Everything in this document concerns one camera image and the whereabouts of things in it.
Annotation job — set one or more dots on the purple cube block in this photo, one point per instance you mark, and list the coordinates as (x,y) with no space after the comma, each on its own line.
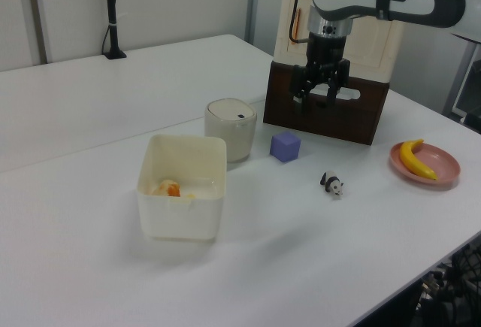
(285,147)

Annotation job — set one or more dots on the dark brown wooden drawer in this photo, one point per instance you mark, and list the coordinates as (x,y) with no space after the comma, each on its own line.
(330,114)

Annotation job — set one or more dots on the yellow banana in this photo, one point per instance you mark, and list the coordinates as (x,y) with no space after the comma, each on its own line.
(411,159)

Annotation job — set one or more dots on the panda toy figure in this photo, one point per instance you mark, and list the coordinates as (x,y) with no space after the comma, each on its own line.
(332,183)

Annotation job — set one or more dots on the black camera stand pole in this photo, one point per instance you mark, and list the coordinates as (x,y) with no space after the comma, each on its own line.
(112,11)

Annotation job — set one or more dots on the cream square plastic bin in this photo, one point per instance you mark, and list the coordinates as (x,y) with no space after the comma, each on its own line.
(182,188)

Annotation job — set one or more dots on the orange white plush toy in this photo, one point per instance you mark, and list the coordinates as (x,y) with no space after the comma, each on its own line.
(167,188)

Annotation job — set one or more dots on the pink plate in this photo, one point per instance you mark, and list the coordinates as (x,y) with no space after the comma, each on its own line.
(432,163)

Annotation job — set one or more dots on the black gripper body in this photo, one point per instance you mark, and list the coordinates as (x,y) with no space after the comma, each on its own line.
(326,55)

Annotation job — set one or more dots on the cream plastic cabinet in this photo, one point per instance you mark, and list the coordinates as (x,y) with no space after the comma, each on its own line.
(338,22)

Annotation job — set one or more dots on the cream lidded trash can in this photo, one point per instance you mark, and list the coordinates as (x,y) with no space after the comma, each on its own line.
(230,128)

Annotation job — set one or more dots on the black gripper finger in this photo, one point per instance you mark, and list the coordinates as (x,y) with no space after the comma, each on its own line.
(332,93)
(305,102)

